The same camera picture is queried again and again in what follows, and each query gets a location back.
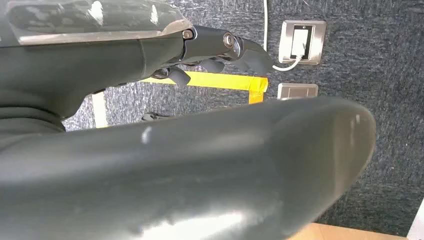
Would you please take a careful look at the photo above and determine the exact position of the closed steel floor socket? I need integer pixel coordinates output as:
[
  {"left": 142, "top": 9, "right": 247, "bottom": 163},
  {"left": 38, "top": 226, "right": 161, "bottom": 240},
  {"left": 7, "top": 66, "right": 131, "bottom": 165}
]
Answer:
[{"left": 277, "top": 82, "right": 319, "bottom": 101}]

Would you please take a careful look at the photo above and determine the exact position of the long yellow floor tape strip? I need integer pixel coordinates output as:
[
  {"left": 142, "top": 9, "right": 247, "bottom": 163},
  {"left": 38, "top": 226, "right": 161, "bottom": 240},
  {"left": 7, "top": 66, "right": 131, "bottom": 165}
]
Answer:
[{"left": 139, "top": 70, "right": 270, "bottom": 94}]

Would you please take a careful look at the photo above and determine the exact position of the white power plug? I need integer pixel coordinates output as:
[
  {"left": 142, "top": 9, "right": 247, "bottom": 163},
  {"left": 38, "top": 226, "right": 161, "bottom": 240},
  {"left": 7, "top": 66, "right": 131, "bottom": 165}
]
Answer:
[{"left": 290, "top": 28, "right": 310, "bottom": 60}]

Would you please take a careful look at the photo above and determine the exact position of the white power cable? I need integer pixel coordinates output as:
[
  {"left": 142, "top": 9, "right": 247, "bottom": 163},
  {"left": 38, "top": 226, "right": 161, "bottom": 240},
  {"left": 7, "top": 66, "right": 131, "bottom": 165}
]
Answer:
[{"left": 262, "top": 0, "right": 303, "bottom": 72}]

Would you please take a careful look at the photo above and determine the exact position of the white floor tape strip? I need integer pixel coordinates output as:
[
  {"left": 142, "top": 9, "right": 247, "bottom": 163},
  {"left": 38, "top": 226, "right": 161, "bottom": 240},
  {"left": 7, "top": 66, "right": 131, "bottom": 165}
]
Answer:
[{"left": 91, "top": 92, "right": 110, "bottom": 129}]

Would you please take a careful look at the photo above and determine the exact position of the short yellow floor tape strip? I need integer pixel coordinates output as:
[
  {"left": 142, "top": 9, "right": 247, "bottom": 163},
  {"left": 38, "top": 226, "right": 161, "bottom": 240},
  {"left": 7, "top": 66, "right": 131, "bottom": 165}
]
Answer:
[{"left": 248, "top": 89, "right": 266, "bottom": 106}]

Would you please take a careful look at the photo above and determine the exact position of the steel floor socket with plug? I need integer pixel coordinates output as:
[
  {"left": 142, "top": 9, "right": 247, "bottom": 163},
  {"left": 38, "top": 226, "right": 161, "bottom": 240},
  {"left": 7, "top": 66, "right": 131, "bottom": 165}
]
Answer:
[{"left": 277, "top": 19, "right": 328, "bottom": 66}]

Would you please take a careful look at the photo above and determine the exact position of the ribbed grey left arm sleeve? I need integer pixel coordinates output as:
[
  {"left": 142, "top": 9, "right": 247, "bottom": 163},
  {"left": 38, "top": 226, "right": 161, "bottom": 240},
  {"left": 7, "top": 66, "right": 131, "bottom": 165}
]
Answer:
[{"left": 0, "top": 96, "right": 66, "bottom": 152}]

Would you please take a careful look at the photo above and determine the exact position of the white furniture edge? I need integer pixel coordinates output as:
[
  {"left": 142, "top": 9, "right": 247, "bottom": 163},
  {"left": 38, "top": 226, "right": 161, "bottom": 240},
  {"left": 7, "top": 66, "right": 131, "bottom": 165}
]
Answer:
[{"left": 406, "top": 198, "right": 424, "bottom": 240}]

